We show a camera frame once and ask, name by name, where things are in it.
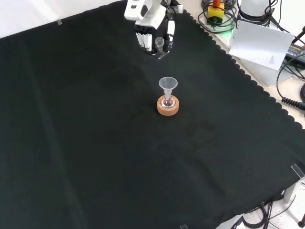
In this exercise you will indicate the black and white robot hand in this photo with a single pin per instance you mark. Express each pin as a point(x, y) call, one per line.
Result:
point(147, 19)

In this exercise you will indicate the clear graduated cylinder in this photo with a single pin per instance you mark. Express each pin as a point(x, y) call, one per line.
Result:
point(159, 43)

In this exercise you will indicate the round-bottom glass flask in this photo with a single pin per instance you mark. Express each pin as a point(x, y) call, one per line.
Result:
point(168, 103)

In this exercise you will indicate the clear plastic funnel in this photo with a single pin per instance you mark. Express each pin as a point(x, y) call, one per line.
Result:
point(168, 83)

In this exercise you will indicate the yellow stop button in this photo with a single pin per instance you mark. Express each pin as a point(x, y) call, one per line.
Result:
point(215, 13)

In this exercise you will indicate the black bench cloth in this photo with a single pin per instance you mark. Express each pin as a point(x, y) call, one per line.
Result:
point(95, 119)

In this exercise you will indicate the pale board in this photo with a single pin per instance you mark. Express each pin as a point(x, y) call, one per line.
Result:
point(259, 43)

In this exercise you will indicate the dark tripod leg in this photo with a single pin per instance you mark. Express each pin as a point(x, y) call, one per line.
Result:
point(299, 35)

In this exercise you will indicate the black power adapter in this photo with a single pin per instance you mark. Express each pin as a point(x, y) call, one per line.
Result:
point(296, 51)

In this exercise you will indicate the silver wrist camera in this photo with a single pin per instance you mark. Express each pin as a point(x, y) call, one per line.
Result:
point(177, 9)

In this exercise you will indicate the grey metal bench bracket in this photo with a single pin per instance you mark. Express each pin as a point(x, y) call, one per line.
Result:
point(291, 190)

